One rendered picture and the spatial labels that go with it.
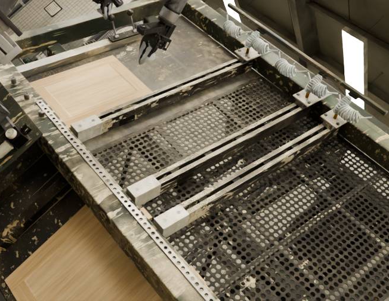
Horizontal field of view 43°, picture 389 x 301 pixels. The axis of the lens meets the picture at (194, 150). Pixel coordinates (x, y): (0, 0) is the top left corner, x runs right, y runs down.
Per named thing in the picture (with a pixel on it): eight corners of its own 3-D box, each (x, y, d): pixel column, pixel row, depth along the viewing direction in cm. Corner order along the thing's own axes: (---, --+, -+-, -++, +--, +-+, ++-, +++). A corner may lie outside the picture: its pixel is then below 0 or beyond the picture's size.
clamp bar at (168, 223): (149, 226, 190) (153, 185, 174) (337, 118, 252) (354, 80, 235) (164, 243, 186) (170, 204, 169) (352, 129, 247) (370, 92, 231)
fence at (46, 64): (15, 73, 244) (15, 67, 241) (167, 25, 294) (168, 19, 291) (20, 79, 242) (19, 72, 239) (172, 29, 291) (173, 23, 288)
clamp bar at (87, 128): (68, 133, 220) (65, 91, 203) (255, 57, 282) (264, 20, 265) (80, 146, 215) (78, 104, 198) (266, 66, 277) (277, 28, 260)
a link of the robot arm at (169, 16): (171, 11, 195) (159, 2, 200) (165, 21, 197) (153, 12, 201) (182, 17, 201) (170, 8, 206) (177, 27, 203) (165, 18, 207)
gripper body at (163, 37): (165, 52, 207) (179, 27, 204) (151, 48, 201) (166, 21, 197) (154, 43, 211) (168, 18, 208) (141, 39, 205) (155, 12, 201)
